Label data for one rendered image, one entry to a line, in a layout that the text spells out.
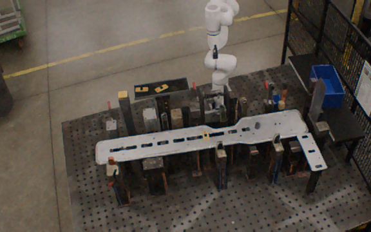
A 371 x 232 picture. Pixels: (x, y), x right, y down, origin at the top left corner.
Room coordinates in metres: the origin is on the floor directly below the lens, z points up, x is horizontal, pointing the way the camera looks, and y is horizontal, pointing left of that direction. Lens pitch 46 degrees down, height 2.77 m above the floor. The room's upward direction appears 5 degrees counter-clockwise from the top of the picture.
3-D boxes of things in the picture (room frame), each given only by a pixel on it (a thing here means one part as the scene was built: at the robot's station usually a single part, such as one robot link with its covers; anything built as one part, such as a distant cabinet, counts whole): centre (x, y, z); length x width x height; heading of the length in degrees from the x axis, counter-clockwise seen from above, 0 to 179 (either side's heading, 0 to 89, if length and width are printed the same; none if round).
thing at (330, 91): (1.79, -1.00, 1.10); 0.30 x 0.17 x 0.13; 175
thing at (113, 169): (1.30, 0.45, 0.88); 0.15 x 0.11 x 0.36; 5
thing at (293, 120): (1.52, -0.10, 1.00); 1.38 x 0.22 x 0.02; 95
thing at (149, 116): (1.67, 0.22, 0.90); 0.13 x 0.10 x 0.41; 5
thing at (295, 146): (1.39, -0.67, 0.84); 0.11 x 0.10 x 0.28; 5
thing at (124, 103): (1.83, 0.40, 0.92); 0.08 x 0.08 x 0.44; 5
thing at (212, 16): (1.79, -0.21, 1.70); 0.09 x 0.08 x 0.13; 75
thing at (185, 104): (1.74, -0.01, 0.90); 0.05 x 0.05 x 0.40; 5
